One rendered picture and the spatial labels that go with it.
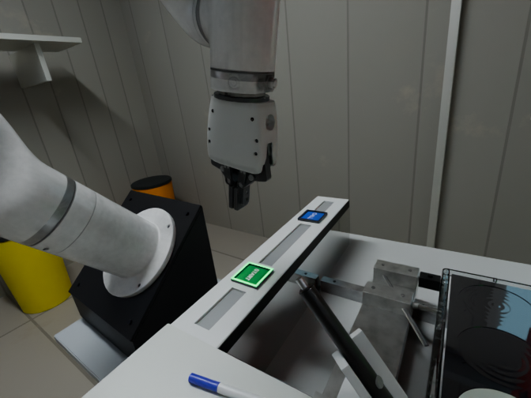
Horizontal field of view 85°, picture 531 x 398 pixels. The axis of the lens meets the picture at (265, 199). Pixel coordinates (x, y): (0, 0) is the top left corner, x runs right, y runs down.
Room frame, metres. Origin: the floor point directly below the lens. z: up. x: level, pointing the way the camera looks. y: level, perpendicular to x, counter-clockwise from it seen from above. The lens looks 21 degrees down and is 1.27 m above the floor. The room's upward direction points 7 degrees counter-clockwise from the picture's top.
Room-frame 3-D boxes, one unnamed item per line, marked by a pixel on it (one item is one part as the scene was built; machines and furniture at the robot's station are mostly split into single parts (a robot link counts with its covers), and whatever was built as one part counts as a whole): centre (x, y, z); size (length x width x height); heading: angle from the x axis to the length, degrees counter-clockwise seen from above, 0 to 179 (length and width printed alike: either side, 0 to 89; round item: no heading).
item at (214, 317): (0.54, -0.03, 0.89); 0.55 x 0.09 x 0.14; 145
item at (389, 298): (0.42, -0.20, 0.89); 0.08 x 0.03 x 0.03; 55
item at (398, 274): (0.48, -0.24, 0.89); 0.08 x 0.03 x 0.03; 55
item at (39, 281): (1.80, 1.67, 0.30); 0.38 x 0.38 x 0.60
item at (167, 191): (2.64, 1.04, 0.29); 0.37 x 0.37 x 0.58
